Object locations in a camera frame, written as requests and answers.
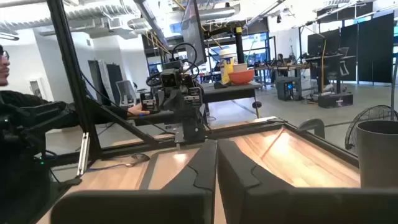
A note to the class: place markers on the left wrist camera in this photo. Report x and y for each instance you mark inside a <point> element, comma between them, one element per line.
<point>170,77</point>

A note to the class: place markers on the yellow canister with white lid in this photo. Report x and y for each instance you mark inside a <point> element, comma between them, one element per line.
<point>226,67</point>

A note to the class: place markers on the black tall cup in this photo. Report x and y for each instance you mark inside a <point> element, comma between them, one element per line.
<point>377,155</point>

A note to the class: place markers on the grey office chair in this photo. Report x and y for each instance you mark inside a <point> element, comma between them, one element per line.
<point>126,93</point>

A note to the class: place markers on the black floor fan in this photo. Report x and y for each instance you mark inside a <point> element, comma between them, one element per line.
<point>370,113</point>

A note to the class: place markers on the black partition panel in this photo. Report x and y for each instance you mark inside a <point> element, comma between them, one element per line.
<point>373,49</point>

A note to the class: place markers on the white paper cup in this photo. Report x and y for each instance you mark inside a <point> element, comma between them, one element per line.
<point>240,67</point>

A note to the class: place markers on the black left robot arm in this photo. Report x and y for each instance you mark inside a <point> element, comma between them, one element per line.
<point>192,130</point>

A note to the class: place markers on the orange straw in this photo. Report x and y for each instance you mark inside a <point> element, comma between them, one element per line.
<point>272,143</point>

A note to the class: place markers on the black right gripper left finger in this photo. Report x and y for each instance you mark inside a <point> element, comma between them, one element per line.
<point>199,174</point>

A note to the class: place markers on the dark side table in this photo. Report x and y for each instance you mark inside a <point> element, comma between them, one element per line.
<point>230,91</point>

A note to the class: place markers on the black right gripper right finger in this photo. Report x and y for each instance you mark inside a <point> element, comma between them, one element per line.
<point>236,174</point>

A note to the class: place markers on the black computer tower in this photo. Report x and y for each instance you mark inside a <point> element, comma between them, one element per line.
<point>284,88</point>

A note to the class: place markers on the silver metal bracket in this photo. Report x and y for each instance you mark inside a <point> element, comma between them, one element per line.
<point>84,155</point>

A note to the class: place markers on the person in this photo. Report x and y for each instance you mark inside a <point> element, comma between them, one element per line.
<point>31,102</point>

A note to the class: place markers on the orange plastic bowl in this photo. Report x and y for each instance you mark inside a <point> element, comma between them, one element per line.
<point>241,77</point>

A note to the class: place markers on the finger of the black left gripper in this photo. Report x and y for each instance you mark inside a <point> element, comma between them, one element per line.
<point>149,102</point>
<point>193,97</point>

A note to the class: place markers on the black monitor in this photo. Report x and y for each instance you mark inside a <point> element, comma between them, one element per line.
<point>192,34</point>

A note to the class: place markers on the person's hand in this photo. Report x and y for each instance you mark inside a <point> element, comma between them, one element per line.
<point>138,110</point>

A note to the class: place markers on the dark grey clamp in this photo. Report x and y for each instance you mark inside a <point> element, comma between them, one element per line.
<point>311,126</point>

